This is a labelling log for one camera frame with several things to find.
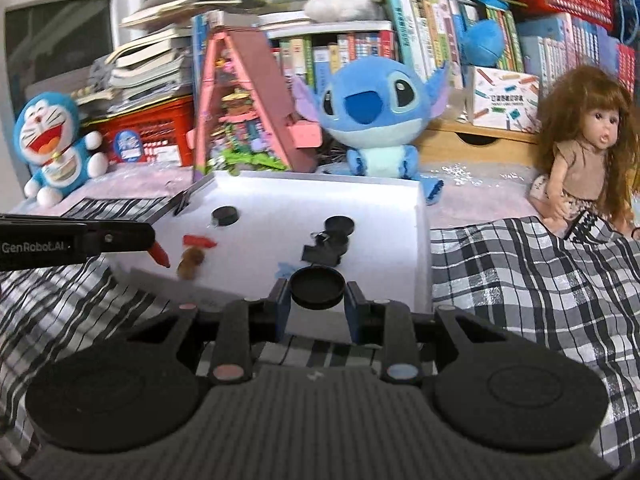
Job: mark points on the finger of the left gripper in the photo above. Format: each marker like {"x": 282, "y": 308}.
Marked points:
{"x": 104, "y": 237}

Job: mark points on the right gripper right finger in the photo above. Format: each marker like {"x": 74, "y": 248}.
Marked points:
{"x": 388, "y": 325}

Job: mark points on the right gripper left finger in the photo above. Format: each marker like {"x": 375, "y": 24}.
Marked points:
{"x": 244, "y": 323}

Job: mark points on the black round cap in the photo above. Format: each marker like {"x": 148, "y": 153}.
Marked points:
{"x": 317, "y": 288}

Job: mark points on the black binder clip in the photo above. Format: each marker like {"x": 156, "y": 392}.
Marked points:
{"x": 181, "y": 200}
{"x": 316, "y": 255}

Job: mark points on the black round lid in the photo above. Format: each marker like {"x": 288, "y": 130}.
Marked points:
{"x": 224, "y": 216}

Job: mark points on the black round puck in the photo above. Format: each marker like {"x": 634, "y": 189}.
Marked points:
{"x": 340, "y": 224}

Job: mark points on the small red toy piece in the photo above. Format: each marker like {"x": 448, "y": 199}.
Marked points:
{"x": 199, "y": 241}

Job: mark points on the black binder clip on box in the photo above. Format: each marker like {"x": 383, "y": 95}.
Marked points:
{"x": 181, "y": 200}

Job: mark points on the white shallow cardboard box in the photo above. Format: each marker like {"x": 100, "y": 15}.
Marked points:
{"x": 388, "y": 254}

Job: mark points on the brown wooden toy piece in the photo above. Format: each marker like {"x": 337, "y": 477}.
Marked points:
{"x": 191, "y": 260}

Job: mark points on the red plastic crate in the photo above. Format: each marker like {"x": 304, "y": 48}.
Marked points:
{"x": 155, "y": 133}

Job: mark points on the Doraemon plush toy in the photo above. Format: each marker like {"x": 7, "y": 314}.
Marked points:
{"x": 46, "y": 136}

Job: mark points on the pink triangular toy house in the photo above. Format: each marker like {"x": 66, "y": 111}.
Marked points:
{"x": 246, "y": 117}

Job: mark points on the stack of books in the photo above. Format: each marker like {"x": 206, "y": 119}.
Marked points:
{"x": 157, "y": 62}

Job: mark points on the black white plaid cloth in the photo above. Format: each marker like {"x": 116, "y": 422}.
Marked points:
{"x": 578, "y": 296}

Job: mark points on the wooden drawer box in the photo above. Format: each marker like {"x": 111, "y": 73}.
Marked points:
{"x": 449, "y": 141}

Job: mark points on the blue Stitch plush toy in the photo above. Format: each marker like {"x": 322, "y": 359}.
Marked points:
{"x": 377, "y": 107}

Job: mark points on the white patterned tissue box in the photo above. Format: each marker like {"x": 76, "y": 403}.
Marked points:
{"x": 501, "y": 99}

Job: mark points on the brown-haired baby doll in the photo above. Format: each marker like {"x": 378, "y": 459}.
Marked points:
{"x": 587, "y": 146}

